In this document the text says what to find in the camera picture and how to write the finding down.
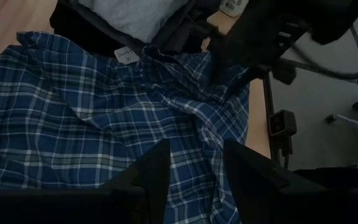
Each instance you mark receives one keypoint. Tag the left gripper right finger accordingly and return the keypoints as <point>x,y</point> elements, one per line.
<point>253,177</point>

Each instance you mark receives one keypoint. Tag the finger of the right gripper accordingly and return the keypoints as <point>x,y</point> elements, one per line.
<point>244,74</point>

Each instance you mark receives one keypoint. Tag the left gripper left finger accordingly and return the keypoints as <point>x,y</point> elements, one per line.
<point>154,174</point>

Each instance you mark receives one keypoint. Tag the dark grey shirt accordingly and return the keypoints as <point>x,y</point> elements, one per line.
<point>176,34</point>

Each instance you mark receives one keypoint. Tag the blue plaid shirt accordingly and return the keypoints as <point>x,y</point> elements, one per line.
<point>73,124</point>

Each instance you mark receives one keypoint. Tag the light grey garment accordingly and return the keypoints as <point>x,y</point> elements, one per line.
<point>135,15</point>

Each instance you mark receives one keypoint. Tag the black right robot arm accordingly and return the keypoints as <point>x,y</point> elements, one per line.
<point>337,18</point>

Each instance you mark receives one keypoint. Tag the white Bona spray bottle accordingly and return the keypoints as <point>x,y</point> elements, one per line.
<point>233,5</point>

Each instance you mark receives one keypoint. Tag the grey office chair base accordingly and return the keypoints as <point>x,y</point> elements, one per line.
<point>353,123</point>

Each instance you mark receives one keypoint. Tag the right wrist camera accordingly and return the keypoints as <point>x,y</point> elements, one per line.
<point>284,74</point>

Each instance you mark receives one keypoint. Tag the small black table camera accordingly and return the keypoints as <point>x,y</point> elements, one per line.
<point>281,123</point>

